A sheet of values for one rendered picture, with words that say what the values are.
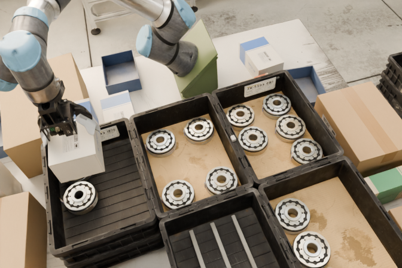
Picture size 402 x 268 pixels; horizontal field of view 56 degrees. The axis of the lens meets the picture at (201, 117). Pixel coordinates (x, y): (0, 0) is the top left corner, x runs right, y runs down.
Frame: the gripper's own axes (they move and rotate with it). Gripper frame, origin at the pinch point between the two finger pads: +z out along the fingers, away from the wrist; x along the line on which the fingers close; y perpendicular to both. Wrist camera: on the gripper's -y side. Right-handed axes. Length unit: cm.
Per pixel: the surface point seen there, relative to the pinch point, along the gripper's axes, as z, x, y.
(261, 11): 112, 128, -173
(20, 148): 22.9, -24.9, -19.1
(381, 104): 25, 102, 1
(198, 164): 27.8, 33.1, 2.8
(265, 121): 28, 61, -7
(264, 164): 28, 54, 10
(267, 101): 25, 64, -13
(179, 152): 27.8, 27.9, -3.6
